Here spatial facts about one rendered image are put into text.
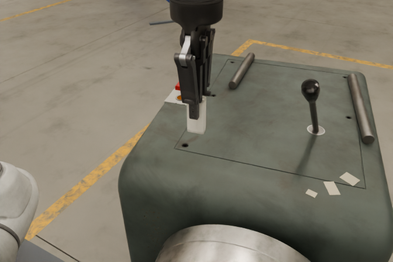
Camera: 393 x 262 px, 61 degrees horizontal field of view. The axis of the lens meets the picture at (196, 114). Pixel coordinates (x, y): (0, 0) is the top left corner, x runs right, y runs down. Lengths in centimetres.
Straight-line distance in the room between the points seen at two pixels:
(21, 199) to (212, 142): 54
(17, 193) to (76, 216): 134
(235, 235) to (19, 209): 61
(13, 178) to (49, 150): 191
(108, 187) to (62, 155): 54
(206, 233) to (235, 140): 21
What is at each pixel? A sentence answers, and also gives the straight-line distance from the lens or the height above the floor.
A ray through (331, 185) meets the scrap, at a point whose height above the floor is 126.
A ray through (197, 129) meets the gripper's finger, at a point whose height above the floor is 133.
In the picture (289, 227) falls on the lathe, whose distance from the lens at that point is 59.
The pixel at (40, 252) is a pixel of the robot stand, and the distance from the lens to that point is 121.
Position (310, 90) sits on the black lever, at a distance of 60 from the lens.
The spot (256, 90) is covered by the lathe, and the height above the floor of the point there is 125.
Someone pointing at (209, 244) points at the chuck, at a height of 123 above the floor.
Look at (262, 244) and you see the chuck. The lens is 54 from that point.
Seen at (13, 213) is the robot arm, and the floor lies 101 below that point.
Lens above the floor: 167
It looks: 33 degrees down
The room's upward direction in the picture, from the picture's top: straight up
